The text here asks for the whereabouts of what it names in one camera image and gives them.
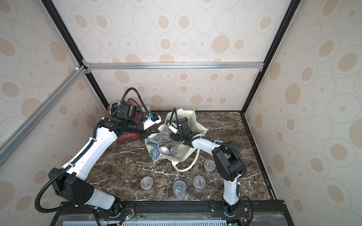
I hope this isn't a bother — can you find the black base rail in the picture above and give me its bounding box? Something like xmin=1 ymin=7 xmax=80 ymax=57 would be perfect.
xmin=51 ymin=200 xmax=294 ymax=226

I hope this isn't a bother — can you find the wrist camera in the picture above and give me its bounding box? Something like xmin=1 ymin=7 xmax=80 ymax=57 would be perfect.
xmin=143 ymin=113 xmax=162 ymax=130
xmin=166 ymin=118 xmax=191 ymax=134

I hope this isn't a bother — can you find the cream canvas tote bag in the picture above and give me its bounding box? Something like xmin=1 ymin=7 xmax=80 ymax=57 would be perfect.
xmin=145 ymin=109 xmax=207 ymax=172

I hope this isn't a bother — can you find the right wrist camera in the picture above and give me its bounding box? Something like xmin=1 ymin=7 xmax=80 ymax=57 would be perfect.
xmin=166 ymin=118 xmax=191 ymax=134

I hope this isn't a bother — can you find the horizontal aluminium frame bar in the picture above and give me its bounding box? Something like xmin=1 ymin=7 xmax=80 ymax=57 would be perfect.
xmin=85 ymin=62 xmax=264 ymax=70

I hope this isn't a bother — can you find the red chrome toaster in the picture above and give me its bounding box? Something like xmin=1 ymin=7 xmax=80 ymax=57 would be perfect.
xmin=107 ymin=98 xmax=141 ymax=141

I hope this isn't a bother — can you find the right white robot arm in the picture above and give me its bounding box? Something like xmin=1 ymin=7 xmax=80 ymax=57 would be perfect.
xmin=170 ymin=132 xmax=247 ymax=216

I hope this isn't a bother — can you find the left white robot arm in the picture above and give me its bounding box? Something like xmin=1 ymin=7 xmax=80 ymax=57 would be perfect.
xmin=35 ymin=113 xmax=162 ymax=218

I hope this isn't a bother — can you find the seed jar in bag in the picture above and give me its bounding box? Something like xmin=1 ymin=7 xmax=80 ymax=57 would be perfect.
xmin=160 ymin=146 xmax=169 ymax=155
xmin=169 ymin=147 xmax=180 ymax=157
xmin=159 ymin=129 xmax=171 ymax=141

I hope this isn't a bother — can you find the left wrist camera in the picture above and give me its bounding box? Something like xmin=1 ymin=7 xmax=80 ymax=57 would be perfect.
xmin=143 ymin=113 xmax=162 ymax=130

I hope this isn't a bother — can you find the clear seed jar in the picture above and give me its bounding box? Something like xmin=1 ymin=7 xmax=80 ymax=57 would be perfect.
xmin=204 ymin=160 xmax=216 ymax=173
xmin=193 ymin=176 xmax=206 ymax=191
xmin=140 ymin=176 xmax=153 ymax=190
xmin=173 ymin=180 xmax=187 ymax=199

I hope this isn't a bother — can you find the left diagonal aluminium bar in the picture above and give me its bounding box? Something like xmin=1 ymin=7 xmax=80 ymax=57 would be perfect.
xmin=1 ymin=66 xmax=85 ymax=165

